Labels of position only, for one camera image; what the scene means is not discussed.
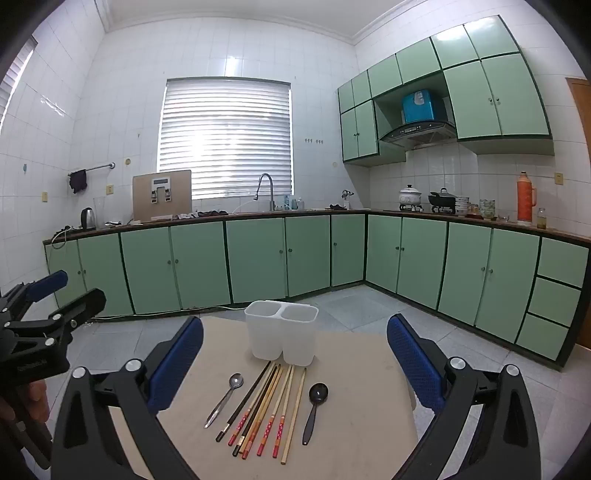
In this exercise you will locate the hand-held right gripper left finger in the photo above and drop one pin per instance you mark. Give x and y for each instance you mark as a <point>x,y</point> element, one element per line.
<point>175,364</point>

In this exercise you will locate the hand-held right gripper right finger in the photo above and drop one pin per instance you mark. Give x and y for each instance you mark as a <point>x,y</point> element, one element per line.
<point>411,360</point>

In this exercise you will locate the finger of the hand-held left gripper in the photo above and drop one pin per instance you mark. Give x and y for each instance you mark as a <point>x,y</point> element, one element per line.
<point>85,302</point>
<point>46,281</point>

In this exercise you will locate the metal spoon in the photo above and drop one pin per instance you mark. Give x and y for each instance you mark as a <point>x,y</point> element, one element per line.
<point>236,381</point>

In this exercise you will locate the black chopstick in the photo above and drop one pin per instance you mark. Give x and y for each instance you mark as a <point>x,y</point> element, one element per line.
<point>253,422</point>
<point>240,407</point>

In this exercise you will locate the orange striped wooden chopstick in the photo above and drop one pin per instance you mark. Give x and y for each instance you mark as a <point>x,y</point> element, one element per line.
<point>249,410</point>
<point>249,446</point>

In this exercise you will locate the white two-compartment utensil holder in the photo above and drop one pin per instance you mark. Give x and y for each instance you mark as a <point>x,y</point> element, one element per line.
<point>265,332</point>

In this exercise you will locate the black spoon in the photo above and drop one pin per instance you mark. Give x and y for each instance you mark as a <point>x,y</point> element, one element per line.
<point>318,392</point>

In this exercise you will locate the person's left hand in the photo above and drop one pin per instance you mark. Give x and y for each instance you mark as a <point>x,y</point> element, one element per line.
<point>36,402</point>

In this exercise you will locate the electric kettle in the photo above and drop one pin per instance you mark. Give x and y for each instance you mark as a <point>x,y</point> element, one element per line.
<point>88,220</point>

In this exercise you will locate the clear glass pitcher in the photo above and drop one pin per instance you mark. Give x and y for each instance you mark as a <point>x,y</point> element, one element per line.
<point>101,212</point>

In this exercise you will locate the dark hanging cloth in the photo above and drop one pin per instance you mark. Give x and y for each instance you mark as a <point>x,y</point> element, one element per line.
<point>78,181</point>

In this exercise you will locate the tan box with grey panel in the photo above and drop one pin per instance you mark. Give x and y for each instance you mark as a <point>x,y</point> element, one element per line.
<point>143,198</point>

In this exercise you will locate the metal towel bar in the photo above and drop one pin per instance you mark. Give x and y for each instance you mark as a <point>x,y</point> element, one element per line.
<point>99,167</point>

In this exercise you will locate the green base cabinets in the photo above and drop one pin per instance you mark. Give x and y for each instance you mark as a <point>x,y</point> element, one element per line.
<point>258,258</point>

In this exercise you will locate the gas stove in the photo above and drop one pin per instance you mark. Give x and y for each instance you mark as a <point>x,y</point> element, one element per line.
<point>427,210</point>

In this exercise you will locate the dark cloth on counter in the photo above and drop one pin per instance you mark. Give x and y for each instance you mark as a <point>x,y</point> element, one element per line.
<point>212,213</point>

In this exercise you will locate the stack of bowls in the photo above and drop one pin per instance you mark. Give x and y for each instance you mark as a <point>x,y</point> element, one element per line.
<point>462,205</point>

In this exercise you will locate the black lidded pot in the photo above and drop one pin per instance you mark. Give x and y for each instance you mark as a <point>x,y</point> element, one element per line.
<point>442,199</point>

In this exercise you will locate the white lidded pot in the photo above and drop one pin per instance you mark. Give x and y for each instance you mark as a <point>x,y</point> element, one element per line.
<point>410,196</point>

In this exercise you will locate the small metal tap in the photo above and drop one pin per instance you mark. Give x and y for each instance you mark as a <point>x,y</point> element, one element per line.
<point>347,194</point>

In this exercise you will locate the glass bottle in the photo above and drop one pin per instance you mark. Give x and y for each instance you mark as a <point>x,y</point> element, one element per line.
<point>541,219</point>

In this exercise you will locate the metal kitchen faucet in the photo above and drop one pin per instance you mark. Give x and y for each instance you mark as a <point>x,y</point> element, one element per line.
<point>272,198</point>

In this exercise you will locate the orange thermos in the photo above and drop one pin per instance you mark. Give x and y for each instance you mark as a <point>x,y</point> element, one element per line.
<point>525,203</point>

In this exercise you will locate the dark kitchen countertop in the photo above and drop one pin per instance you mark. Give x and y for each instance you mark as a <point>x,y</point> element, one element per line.
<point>568,235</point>

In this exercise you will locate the narrow side window blind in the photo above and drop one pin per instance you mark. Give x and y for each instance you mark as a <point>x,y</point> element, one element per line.
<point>16,78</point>

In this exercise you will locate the white window blind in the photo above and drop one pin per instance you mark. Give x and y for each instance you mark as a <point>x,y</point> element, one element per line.
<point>221,138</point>

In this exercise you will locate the range hood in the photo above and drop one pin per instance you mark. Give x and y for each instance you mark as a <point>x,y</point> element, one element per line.
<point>415,134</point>

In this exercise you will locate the blue box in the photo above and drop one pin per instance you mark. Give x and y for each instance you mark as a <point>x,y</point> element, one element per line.
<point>419,107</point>

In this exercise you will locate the wooden door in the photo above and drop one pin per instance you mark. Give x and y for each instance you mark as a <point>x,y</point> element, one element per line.
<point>581,120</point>

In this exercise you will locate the wall hooks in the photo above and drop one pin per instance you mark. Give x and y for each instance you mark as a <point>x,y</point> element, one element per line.
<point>314,141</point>

